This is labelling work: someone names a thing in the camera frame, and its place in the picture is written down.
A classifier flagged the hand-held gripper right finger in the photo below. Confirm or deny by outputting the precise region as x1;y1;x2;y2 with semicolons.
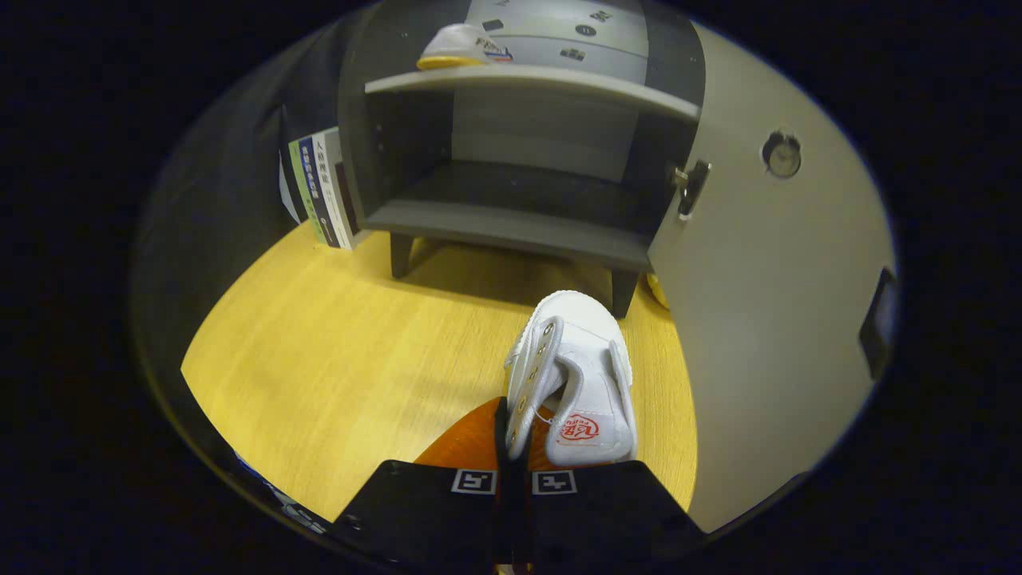
519;407;707;575

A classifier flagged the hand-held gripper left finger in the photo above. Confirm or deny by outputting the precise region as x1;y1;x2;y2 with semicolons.
331;397;512;575

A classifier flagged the white canvas shoe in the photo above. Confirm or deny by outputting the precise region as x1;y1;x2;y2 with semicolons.
503;290;638;468
416;23;514;71

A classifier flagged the grey shoe cabinet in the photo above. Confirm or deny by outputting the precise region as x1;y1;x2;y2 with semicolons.
337;0;707;320

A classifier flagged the black door handle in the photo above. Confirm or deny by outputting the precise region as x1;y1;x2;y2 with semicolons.
858;268;897;381

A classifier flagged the metal door hinge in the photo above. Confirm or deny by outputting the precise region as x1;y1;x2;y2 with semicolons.
672;159;713;222

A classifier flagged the white blue packet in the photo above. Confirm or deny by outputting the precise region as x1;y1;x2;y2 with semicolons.
234;453;330;534

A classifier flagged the dark blue spine book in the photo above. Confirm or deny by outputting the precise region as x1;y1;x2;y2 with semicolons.
299;134;341;248

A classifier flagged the white spine book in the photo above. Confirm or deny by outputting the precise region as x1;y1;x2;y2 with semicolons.
311;126;369;251

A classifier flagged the black backdrop cloth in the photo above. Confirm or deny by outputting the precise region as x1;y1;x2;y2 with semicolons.
132;20;360;400

